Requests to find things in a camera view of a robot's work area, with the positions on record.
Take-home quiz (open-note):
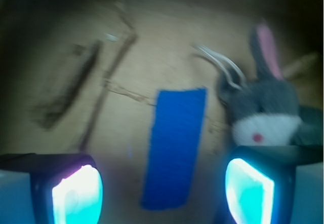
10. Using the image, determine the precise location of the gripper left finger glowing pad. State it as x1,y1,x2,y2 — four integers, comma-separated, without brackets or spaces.
1,153,103,223

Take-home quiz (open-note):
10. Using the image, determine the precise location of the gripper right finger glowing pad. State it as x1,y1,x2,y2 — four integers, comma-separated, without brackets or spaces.
224,146,323,223

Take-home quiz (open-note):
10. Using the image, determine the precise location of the blue sponge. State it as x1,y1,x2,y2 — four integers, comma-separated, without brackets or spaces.
141,88,208,210

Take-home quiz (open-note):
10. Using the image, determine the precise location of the piece of brown wood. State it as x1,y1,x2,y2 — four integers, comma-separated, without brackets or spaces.
31,40,103,130

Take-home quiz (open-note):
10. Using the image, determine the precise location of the grey plush bunny toy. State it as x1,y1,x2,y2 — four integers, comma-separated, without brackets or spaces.
216,22,324,147

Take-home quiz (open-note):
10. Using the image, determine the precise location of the brown paper bag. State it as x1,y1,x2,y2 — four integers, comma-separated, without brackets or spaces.
1,0,323,223

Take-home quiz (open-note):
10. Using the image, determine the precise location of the white rubber band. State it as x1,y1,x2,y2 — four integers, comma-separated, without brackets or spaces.
191,44,247,90

